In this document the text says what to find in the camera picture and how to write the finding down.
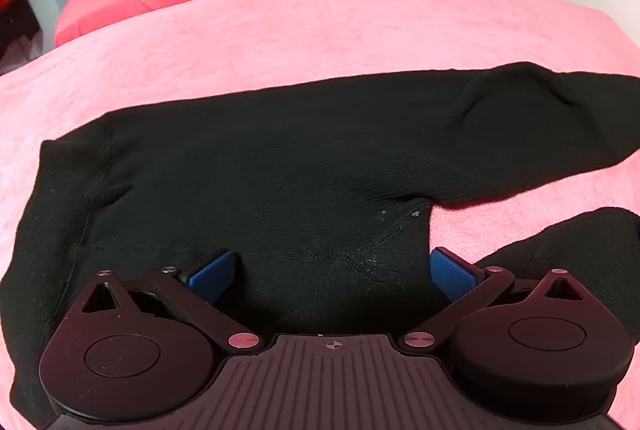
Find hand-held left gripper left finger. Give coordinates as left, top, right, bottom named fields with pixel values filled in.
left=80, top=248, right=263, bottom=354

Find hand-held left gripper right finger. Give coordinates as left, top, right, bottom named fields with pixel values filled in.
left=397, top=247, right=588, bottom=356

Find black pants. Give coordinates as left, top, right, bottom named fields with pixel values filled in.
left=0, top=62, right=640, bottom=421

